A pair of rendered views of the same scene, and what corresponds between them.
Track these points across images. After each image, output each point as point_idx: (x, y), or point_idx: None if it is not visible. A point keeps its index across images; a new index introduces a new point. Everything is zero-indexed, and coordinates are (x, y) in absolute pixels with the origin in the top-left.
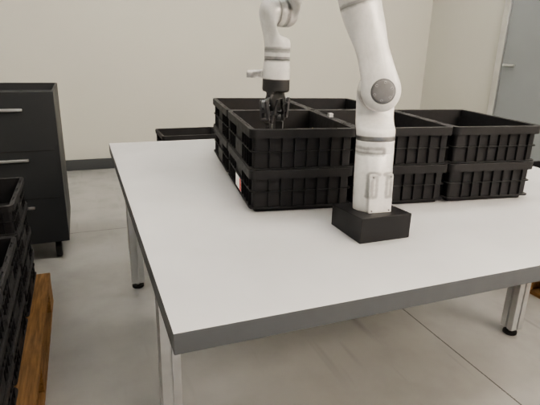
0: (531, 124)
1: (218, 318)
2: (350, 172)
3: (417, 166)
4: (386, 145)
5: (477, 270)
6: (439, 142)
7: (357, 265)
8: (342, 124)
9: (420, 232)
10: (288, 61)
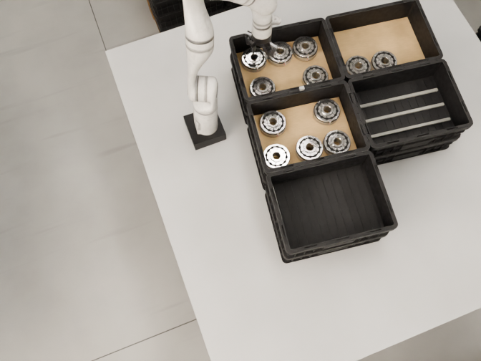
0: (295, 248)
1: (114, 63)
2: (245, 113)
3: (257, 158)
4: (194, 109)
5: (152, 172)
6: None
7: (158, 117)
8: (264, 94)
9: (203, 159)
10: (258, 30)
